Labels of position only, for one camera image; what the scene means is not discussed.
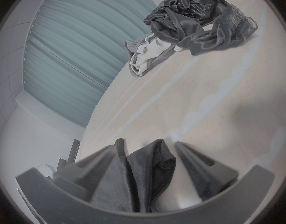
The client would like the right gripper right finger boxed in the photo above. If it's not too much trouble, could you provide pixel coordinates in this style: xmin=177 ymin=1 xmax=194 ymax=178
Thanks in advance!
xmin=175 ymin=141 xmax=238 ymax=201

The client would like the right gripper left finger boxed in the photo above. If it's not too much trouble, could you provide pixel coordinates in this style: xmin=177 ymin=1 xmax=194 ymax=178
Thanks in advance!
xmin=55 ymin=145 xmax=119 ymax=202

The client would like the black T-shirt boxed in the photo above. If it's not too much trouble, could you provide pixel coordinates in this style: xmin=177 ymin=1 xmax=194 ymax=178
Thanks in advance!
xmin=90 ymin=138 xmax=177 ymax=213

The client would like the bed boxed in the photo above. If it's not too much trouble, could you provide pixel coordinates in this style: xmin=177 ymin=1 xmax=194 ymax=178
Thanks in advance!
xmin=80 ymin=0 xmax=286 ymax=210

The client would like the blue-green curtain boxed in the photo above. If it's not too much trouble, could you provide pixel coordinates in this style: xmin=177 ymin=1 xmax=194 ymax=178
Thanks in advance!
xmin=29 ymin=0 xmax=162 ymax=89
xmin=22 ymin=37 xmax=106 ymax=128

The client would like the grey and white garment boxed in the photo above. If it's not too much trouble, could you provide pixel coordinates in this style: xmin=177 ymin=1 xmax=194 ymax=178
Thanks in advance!
xmin=124 ymin=33 xmax=183 ymax=78

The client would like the black satin garment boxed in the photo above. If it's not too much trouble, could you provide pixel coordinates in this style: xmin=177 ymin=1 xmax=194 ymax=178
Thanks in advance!
xmin=144 ymin=0 xmax=259 ymax=56

